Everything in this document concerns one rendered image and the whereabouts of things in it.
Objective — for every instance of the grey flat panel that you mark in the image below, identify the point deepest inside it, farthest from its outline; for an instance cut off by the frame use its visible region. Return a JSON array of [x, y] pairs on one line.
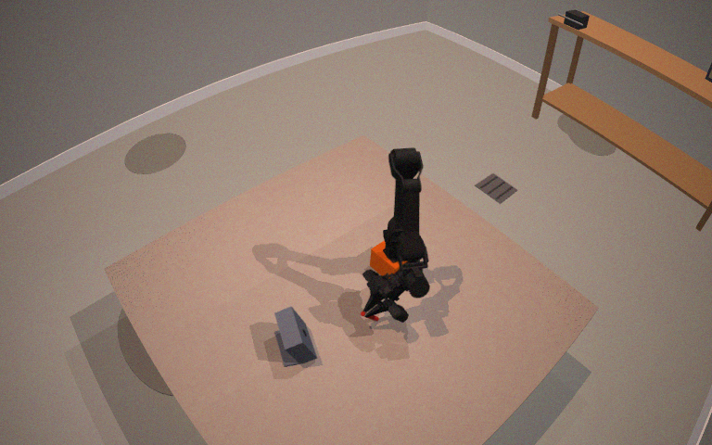
[[293, 338]]

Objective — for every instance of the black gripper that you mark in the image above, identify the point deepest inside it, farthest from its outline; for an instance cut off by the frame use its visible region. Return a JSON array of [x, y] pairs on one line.
[[375, 305]]

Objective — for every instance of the red peg with white band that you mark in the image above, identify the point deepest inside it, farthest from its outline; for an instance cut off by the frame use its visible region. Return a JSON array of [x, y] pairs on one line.
[[374, 318]]

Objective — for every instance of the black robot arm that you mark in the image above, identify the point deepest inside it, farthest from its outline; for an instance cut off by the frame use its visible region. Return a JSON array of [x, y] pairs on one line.
[[403, 242]]

